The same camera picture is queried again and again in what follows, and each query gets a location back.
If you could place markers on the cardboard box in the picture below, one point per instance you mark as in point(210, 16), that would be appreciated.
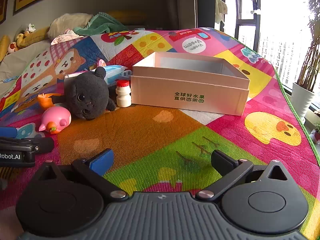
point(190, 95)

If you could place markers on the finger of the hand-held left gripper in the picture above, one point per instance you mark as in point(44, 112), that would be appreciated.
point(7, 132)

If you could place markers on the colourful printed play mat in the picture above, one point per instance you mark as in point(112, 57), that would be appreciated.
point(155, 135)

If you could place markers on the bamboo plant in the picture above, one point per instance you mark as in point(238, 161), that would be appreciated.
point(311, 55)

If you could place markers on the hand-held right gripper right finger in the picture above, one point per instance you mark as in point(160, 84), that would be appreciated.
point(221, 161)

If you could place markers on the black window frame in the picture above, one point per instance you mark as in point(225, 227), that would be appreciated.
point(246, 17)

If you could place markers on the orange spotted plush toy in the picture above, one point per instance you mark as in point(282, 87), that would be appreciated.
point(11, 47)

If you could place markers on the yellow plush toy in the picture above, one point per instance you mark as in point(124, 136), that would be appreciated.
point(20, 38)

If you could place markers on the hanging pale cloth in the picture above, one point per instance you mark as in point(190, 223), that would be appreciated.
point(220, 10)

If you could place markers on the beige pillow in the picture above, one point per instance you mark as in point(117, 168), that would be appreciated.
point(67, 22)

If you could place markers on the small white plush toy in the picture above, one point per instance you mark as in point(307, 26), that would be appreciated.
point(30, 28)

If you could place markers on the small plush toys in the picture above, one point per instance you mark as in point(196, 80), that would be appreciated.
point(35, 36)

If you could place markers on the yellow cushion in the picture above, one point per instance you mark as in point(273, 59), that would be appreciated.
point(3, 46)

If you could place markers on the pink baby clothes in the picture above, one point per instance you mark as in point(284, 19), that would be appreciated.
point(65, 36)

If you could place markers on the small potted plant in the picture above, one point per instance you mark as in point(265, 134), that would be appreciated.
point(317, 132)

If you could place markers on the dark grey plush cat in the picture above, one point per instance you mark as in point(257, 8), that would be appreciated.
point(86, 92)

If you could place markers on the dark yellow pillow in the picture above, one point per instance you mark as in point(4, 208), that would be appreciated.
point(127, 16)

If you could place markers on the white bottle with red cap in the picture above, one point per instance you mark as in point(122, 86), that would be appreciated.
point(123, 95)

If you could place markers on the blue tissue packet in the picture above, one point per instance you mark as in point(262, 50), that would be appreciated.
point(113, 73)

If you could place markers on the white plant pot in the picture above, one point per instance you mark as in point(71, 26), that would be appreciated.
point(302, 100)

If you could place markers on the beige bed sheet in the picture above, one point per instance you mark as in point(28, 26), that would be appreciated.
point(22, 60)

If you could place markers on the green blanket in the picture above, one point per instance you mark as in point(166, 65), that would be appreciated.
point(102, 25)

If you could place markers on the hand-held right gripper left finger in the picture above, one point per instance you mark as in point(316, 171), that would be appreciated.
point(100, 162)

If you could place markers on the pink pig toy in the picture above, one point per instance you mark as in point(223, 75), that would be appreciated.
point(56, 118)

